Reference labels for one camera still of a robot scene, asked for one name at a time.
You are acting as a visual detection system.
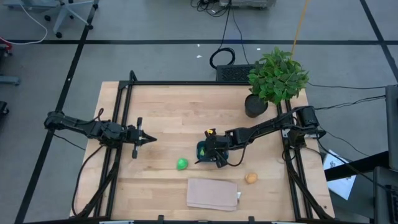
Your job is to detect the black desk beam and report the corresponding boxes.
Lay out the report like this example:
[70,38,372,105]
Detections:
[325,151,389,182]

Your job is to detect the white paper sheet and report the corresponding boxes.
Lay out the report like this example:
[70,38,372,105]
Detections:
[323,150,357,200]

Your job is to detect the tan orange toy fruit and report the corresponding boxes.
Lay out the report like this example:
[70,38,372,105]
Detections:
[244,172,259,185]

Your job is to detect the folded beige towel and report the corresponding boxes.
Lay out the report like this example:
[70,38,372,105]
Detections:
[185,177,242,212]

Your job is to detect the grey furniture foot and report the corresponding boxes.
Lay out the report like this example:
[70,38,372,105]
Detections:
[0,76,21,86]

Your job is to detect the black vented box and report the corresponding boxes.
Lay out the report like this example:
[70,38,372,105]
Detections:
[216,64,259,82]

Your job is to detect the white cable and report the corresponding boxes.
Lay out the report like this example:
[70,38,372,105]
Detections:
[0,0,49,46]

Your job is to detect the black aluminium table frame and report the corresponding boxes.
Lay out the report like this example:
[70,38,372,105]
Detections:
[70,70,335,224]

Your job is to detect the coiled black cable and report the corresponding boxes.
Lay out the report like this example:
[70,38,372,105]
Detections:
[209,0,237,70]

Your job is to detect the grey device box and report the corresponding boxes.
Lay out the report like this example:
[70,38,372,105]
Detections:
[219,0,277,9]

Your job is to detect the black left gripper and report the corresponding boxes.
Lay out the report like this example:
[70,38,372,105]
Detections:
[126,116,157,159]

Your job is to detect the grey cabinet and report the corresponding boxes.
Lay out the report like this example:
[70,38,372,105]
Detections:
[384,83,398,172]

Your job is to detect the green plant in black pot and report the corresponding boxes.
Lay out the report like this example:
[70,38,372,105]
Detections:
[244,46,310,119]

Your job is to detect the dark equipment rack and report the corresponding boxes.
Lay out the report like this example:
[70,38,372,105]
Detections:
[373,166,398,224]

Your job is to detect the teal plastic tupperware container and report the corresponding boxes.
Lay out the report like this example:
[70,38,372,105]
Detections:
[196,140,229,164]

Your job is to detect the grey office chair base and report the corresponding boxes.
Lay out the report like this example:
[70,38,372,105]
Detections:
[43,0,100,39]

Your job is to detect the yellow cable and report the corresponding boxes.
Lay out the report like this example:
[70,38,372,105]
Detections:
[291,0,311,54]

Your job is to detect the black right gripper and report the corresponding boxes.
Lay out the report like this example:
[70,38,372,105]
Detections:
[195,128,233,169]

